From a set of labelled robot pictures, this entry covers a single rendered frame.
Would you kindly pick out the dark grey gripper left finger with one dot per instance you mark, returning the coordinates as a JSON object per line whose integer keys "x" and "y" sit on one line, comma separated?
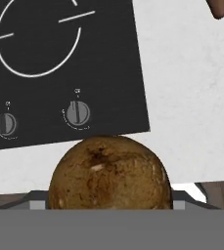
{"x": 35, "y": 199}

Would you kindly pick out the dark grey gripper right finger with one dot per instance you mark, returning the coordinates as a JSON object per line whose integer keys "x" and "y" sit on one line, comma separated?
{"x": 182, "y": 199}

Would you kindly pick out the brown wooden spatula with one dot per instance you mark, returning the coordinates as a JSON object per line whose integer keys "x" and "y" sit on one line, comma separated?
{"x": 221, "y": 8}

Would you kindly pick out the grey hob knob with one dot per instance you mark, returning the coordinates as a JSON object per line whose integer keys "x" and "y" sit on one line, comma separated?
{"x": 78, "y": 113}
{"x": 5, "y": 124}

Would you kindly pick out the black hob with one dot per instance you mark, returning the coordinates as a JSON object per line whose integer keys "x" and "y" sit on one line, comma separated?
{"x": 64, "y": 65}

